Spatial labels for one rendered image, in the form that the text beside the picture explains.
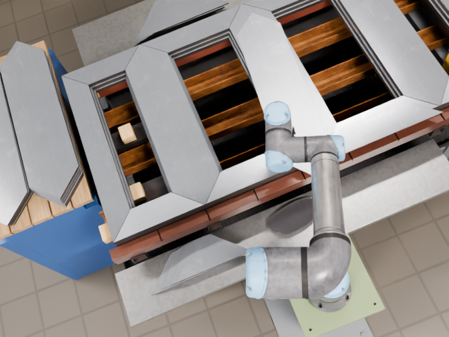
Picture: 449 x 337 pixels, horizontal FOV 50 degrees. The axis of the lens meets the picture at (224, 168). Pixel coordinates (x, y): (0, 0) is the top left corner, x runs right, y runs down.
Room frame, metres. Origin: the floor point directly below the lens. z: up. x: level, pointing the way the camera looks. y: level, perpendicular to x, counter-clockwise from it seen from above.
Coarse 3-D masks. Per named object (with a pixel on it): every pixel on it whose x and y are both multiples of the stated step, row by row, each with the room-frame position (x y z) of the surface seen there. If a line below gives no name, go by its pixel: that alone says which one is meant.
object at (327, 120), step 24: (312, 0) 1.31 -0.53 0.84; (336, 0) 1.27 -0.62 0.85; (432, 0) 1.15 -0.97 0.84; (240, 24) 1.28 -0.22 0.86; (192, 48) 1.24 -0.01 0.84; (240, 48) 1.16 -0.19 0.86; (120, 72) 1.21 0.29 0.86; (384, 72) 0.89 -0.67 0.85; (96, 96) 1.16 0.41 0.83; (312, 96) 0.87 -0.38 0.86; (360, 120) 0.72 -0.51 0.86; (120, 168) 0.82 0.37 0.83; (168, 192) 0.68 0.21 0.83; (240, 192) 0.60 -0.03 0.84; (120, 240) 0.54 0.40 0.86
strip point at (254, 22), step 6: (252, 18) 1.29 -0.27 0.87; (258, 18) 1.28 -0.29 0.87; (264, 18) 1.27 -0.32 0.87; (246, 24) 1.27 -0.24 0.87; (252, 24) 1.26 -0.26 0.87; (258, 24) 1.25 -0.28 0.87; (264, 24) 1.24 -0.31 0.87; (270, 24) 1.24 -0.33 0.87; (240, 30) 1.25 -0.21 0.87; (246, 30) 1.24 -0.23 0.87; (252, 30) 1.23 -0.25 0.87
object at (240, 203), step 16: (448, 112) 0.68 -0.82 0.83; (416, 128) 0.65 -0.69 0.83; (432, 128) 0.65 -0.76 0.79; (368, 144) 0.64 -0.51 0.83; (384, 144) 0.63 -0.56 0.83; (400, 144) 0.63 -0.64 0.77; (352, 160) 0.61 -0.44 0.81; (288, 176) 0.61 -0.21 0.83; (304, 176) 0.60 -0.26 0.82; (256, 192) 0.59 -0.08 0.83; (272, 192) 0.57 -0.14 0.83; (288, 192) 0.58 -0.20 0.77; (208, 208) 0.58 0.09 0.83; (224, 208) 0.56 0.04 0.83; (240, 208) 0.55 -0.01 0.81; (176, 224) 0.56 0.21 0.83; (192, 224) 0.54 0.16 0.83; (208, 224) 0.54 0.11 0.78; (144, 240) 0.53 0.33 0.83; (160, 240) 0.52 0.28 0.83; (112, 256) 0.51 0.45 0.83; (128, 256) 0.50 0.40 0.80
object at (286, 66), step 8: (264, 64) 1.06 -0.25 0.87; (272, 64) 1.05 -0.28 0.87; (280, 64) 1.04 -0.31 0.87; (288, 64) 1.03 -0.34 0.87; (296, 64) 1.02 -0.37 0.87; (256, 72) 1.04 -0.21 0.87; (264, 72) 1.03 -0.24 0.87; (272, 72) 1.02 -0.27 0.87; (280, 72) 1.01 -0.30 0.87; (288, 72) 1.00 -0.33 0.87; (296, 72) 0.99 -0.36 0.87; (256, 80) 1.00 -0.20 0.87; (264, 80) 0.99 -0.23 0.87
